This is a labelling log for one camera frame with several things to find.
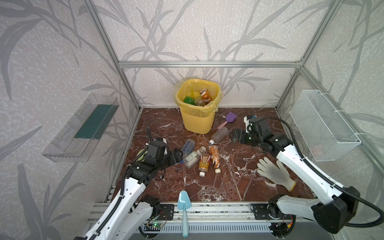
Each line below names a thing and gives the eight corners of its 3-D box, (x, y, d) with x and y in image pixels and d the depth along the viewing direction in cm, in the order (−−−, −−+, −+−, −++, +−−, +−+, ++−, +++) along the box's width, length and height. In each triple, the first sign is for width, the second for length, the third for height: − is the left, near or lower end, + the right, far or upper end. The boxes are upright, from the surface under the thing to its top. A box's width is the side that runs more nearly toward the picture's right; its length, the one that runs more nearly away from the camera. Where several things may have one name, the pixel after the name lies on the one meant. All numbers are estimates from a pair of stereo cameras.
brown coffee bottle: (210, 173, 88) (210, 170, 84) (209, 148, 98) (209, 145, 94) (219, 173, 88) (220, 170, 84) (217, 148, 98) (218, 145, 94)
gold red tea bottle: (198, 177, 86) (198, 174, 82) (199, 156, 94) (198, 153, 91) (210, 177, 86) (210, 174, 82) (209, 156, 94) (210, 153, 91)
